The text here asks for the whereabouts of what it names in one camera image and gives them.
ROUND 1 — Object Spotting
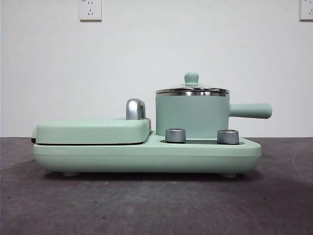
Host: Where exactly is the white wall socket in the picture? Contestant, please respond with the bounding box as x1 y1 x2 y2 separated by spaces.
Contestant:
299 0 313 22
79 0 103 23

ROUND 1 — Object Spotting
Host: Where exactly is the glass lid with green knob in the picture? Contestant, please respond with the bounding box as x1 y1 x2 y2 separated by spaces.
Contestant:
156 71 229 94

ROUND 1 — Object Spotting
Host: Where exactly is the chrome appliance lid handle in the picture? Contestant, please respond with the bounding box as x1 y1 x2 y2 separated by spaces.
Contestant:
125 98 147 120

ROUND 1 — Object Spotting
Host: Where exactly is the mint green steamer pot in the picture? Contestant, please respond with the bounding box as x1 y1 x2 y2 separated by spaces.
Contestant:
154 91 273 138

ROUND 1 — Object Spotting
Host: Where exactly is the silver control knob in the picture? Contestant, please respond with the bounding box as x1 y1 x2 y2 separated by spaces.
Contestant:
165 127 186 143
217 129 240 144

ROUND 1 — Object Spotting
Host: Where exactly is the mint green breakfast maker appliance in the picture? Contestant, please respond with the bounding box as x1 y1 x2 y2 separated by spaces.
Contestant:
30 117 262 178

